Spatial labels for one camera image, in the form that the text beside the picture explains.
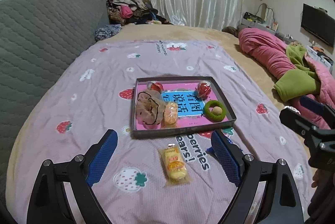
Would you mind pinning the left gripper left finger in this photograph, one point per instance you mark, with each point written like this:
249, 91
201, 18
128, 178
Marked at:
91, 166

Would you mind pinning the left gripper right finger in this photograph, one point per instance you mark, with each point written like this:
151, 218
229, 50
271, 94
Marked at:
234, 164

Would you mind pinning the small beige ball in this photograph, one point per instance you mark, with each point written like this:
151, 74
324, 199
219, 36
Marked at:
217, 111

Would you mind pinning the yellow snack cake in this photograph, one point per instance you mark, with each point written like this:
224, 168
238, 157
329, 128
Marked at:
174, 165

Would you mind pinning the beige mesh scrunchie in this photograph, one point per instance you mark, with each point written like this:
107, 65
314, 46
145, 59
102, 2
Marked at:
149, 108

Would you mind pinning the orange snack cake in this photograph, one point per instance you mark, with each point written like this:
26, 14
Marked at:
171, 115

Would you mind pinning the person's right hand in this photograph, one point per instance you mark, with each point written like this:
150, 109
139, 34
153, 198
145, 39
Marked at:
316, 178

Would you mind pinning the green fleece blanket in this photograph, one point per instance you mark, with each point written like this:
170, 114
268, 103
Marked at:
299, 81

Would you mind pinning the pink strawberry print blanket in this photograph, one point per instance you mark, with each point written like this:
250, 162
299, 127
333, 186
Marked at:
163, 180

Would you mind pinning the red wrapped ball right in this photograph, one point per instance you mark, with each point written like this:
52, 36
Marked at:
203, 89

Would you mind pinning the red wrapped ball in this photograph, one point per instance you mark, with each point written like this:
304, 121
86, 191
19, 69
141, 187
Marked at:
203, 89
155, 85

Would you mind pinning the dark tray with pink book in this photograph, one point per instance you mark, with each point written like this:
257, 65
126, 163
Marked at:
191, 118

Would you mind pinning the red wrapped ball left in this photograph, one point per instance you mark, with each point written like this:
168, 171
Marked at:
155, 85

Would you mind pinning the black television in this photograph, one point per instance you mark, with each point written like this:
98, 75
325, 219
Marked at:
318, 23

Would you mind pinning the beige bed sheet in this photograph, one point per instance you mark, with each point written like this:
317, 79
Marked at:
209, 32

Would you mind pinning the blue patterned cloth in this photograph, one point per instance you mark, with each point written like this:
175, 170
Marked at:
107, 31

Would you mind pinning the grey quilted headboard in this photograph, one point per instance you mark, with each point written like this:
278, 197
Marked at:
39, 41

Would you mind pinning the pile of clothes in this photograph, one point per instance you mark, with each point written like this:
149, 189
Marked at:
124, 12

